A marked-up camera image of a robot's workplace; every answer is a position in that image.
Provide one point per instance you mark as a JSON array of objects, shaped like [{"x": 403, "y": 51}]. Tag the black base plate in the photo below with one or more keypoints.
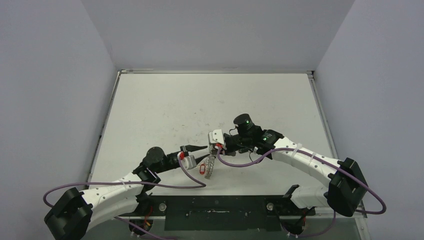
[{"x": 227, "y": 222}]

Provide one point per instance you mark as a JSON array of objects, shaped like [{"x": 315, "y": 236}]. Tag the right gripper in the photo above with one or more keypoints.
[{"x": 227, "y": 143}]

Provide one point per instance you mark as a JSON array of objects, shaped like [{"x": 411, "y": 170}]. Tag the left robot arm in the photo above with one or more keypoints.
[{"x": 76, "y": 211}]

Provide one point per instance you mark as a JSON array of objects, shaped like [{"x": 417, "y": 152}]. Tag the red tagged key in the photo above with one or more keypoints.
[{"x": 202, "y": 169}]

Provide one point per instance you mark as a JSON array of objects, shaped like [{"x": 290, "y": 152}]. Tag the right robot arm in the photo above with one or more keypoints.
[{"x": 343, "y": 185}]

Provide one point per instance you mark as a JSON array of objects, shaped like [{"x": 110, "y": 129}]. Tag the metal key organizer disc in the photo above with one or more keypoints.
[{"x": 209, "y": 165}]

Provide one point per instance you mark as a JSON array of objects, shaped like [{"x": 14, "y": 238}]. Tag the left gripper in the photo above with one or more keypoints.
[{"x": 191, "y": 148}]

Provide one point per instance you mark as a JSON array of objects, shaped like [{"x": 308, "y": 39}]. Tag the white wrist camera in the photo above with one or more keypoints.
[
  {"x": 186, "y": 161},
  {"x": 216, "y": 140}
]

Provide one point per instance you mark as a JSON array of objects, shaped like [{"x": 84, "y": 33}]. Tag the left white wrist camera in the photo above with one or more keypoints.
[{"x": 186, "y": 161}]

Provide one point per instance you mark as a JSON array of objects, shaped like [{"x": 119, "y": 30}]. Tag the aluminium frame rail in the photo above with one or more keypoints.
[{"x": 163, "y": 205}]

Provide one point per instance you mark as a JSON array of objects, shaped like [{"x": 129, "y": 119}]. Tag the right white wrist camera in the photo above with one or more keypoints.
[{"x": 216, "y": 140}]

